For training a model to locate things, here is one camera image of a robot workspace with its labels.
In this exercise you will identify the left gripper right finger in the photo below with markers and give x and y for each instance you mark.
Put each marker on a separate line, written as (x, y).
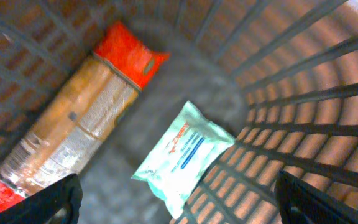
(300, 202)

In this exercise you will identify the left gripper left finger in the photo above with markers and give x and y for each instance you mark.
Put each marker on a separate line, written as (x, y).
(66, 195)

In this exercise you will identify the spaghetti pack orange ends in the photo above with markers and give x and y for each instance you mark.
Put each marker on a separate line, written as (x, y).
(81, 117)

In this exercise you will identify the grey plastic basket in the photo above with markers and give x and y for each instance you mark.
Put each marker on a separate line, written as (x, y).
(280, 76)

